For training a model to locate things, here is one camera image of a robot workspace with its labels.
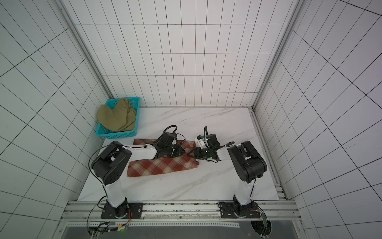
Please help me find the aluminium mounting rail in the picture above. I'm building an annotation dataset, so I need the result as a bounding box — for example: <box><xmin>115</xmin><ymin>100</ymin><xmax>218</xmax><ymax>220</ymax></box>
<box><xmin>61</xmin><ymin>185</ymin><xmax>302</xmax><ymax>224</ymax></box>

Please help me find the right control board with wires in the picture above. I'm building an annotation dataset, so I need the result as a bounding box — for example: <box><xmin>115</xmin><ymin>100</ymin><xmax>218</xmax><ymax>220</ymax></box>
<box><xmin>251</xmin><ymin>207</ymin><xmax>272</xmax><ymax>239</ymax></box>

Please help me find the left control board with wires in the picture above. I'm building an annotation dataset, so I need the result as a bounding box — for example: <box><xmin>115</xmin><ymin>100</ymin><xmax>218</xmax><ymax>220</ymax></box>
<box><xmin>86</xmin><ymin>196</ymin><xmax>132</xmax><ymax>239</ymax></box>

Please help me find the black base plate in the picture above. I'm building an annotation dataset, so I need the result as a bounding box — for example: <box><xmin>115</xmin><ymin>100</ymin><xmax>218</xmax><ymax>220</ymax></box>
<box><xmin>101</xmin><ymin>202</ymin><xmax>144</xmax><ymax>220</ymax></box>
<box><xmin>218</xmin><ymin>202</ymin><xmax>261</xmax><ymax>219</ymax></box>

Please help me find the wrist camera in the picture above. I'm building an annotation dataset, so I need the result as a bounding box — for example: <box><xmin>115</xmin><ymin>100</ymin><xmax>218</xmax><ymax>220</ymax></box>
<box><xmin>195</xmin><ymin>135</ymin><xmax>210</xmax><ymax>149</ymax></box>
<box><xmin>160</xmin><ymin>132</ymin><xmax>178</xmax><ymax>147</ymax></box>

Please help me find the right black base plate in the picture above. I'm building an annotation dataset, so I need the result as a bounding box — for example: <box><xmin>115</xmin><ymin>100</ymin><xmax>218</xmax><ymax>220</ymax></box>
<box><xmin>218</xmin><ymin>202</ymin><xmax>261</xmax><ymax>219</ymax></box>

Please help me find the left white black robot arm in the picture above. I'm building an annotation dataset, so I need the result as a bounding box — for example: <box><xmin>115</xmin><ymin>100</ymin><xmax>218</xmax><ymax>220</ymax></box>
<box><xmin>88</xmin><ymin>125</ymin><xmax>186</xmax><ymax>219</ymax></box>

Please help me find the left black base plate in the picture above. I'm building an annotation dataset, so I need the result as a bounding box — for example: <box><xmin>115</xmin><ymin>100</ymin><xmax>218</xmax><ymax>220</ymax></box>
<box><xmin>101</xmin><ymin>202</ymin><xmax>144</xmax><ymax>220</ymax></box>

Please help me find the olive green skirt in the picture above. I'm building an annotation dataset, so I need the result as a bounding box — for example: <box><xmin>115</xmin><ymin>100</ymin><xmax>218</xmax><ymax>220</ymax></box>
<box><xmin>96</xmin><ymin>99</ymin><xmax>137</xmax><ymax>132</ymax></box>

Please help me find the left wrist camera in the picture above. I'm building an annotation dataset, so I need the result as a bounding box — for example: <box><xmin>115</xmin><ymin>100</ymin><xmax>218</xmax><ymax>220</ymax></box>
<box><xmin>160</xmin><ymin>132</ymin><xmax>178</xmax><ymax>147</ymax></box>

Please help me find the teal plastic basket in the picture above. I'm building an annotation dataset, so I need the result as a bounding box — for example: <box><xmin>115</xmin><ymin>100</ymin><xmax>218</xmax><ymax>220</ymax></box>
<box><xmin>96</xmin><ymin>97</ymin><xmax>140</xmax><ymax>139</ymax></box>

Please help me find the red plaid skirt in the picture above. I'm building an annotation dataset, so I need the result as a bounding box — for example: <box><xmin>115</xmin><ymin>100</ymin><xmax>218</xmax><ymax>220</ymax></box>
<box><xmin>127</xmin><ymin>140</ymin><xmax>199</xmax><ymax>177</ymax></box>

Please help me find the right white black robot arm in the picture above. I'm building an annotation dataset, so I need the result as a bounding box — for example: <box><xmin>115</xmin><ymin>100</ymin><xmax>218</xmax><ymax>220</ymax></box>
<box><xmin>188</xmin><ymin>126</ymin><xmax>268</xmax><ymax>223</ymax></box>

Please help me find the control board with wires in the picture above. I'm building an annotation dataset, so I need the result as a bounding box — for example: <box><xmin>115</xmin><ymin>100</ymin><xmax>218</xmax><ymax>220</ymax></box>
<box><xmin>251</xmin><ymin>207</ymin><xmax>272</xmax><ymax>239</ymax></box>
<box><xmin>86</xmin><ymin>196</ymin><xmax>132</xmax><ymax>239</ymax></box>

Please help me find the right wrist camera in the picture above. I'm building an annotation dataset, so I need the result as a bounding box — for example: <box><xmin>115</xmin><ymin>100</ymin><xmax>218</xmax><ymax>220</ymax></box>
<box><xmin>195</xmin><ymin>135</ymin><xmax>210</xmax><ymax>149</ymax></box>

